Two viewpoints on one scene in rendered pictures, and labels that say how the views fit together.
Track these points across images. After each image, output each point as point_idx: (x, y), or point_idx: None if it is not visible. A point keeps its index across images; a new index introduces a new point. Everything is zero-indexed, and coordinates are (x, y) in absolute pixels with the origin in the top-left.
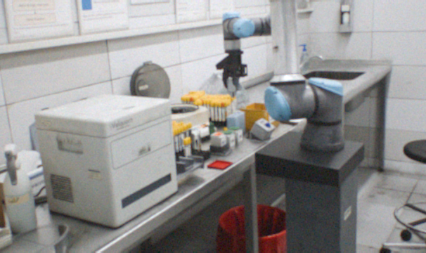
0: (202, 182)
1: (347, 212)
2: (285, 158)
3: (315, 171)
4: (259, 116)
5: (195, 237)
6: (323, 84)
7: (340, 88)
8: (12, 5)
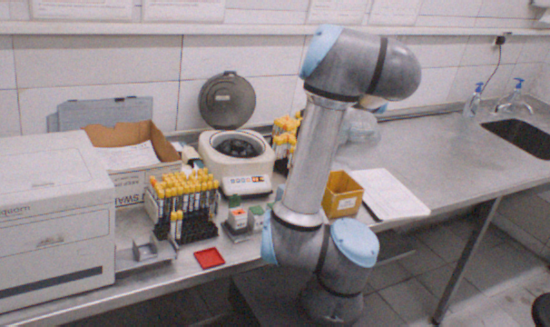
0: (157, 281)
1: None
2: (252, 310)
3: None
4: (327, 197)
5: (241, 272)
6: (340, 242)
7: (365, 259)
8: None
